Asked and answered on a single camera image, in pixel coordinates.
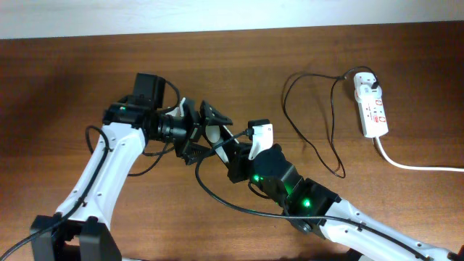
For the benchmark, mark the white usb charger adapter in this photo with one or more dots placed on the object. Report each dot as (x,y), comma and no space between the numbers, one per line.
(366,87)

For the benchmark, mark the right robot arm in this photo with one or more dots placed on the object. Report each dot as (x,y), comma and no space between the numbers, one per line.
(313,208)

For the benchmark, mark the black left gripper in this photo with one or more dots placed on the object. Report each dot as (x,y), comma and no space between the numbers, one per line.
(195,128)

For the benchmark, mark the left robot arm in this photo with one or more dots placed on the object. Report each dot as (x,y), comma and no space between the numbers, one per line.
(80,227)

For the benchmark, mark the black smartphone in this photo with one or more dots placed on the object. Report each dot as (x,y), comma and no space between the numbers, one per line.
(219,139)

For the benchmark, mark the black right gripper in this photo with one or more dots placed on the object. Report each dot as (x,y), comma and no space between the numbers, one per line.
(238,159)

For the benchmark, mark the white power strip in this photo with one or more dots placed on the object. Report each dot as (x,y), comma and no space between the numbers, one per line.
(373,118)

